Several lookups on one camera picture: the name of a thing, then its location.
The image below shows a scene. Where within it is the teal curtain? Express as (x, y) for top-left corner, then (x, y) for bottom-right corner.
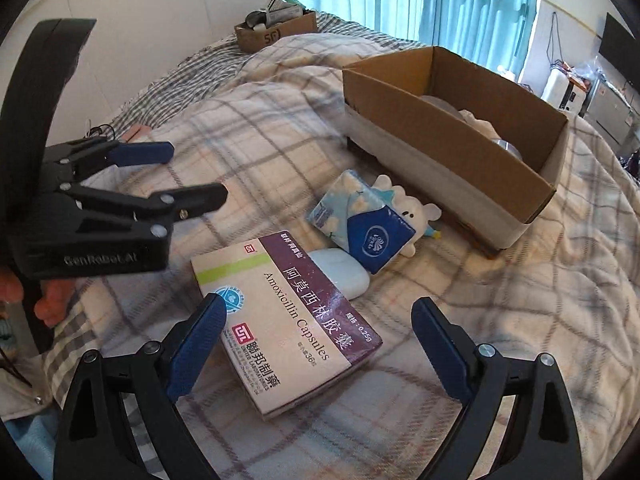
(280, 0), (542, 78)

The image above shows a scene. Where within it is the clutter of small packages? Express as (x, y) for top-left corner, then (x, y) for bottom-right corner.
(244, 0), (307, 28)

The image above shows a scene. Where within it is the white cloth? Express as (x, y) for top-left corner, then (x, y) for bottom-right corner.
(457, 108), (506, 142)

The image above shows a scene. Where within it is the beige jacket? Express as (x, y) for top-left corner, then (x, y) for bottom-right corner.
(0, 300), (68, 423)

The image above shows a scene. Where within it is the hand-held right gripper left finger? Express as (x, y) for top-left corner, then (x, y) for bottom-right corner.
(52, 292), (228, 480)

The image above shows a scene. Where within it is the shiny metal container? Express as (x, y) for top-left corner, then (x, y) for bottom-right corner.
(492, 137), (526, 162)

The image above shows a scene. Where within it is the person's left hand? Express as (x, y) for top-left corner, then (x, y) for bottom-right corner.
(0, 264), (77, 327)

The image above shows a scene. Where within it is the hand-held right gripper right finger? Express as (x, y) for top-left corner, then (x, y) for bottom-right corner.
(410, 296), (583, 480)

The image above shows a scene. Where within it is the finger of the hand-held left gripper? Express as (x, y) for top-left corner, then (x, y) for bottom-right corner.
(60, 182), (230, 227)
(42, 140), (175, 182)

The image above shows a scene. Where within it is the white plush toy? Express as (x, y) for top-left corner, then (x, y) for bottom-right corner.
(372, 174), (443, 259)

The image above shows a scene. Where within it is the large cardboard box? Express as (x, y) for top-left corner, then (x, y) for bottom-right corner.
(341, 45), (570, 261)

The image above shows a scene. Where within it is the grey metal cabinet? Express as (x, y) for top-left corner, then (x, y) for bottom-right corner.
(585, 79), (638, 147)

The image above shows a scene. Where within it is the small cardboard box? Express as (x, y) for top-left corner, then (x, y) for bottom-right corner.
(234, 9), (319, 54)

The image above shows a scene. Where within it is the grey checked bed sheet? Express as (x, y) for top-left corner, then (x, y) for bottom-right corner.
(109, 10), (432, 133)

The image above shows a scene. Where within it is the floral blue tissue pack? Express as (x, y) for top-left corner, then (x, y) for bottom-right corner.
(306, 170), (386, 252)

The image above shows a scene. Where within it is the purple and beige medicine box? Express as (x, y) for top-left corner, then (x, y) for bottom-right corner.
(190, 231), (384, 422)

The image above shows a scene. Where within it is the plaid blanket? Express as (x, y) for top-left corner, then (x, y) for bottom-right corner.
(47, 32), (640, 480)

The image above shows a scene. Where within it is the white appliance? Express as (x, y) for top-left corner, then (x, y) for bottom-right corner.
(542, 67), (588, 117)

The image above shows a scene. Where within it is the black monitor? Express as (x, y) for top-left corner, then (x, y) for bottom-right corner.
(598, 11), (640, 92)

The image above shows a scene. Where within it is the dark blue tissue pack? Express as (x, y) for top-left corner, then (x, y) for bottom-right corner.
(345, 205), (418, 275)

